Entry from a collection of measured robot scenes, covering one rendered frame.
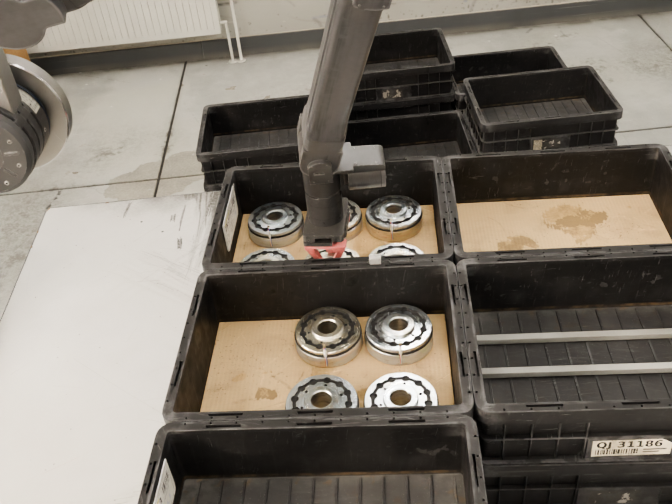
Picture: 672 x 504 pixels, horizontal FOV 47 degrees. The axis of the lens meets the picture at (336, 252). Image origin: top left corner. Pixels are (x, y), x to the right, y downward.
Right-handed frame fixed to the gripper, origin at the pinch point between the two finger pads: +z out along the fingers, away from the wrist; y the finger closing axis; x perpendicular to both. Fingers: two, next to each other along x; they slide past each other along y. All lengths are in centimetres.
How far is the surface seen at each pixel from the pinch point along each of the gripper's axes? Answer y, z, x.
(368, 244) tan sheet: 9.1, 4.3, -5.6
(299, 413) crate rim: -37.4, -6.3, -0.2
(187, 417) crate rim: -38.4, -6.2, 14.1
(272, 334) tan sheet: -13.7, 4.1, 8.4
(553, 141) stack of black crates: 94, 37, -52
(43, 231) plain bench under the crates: 31, 18, 70
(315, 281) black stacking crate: -9.7, -3.7, 1.1
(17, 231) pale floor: 122, 90, 142
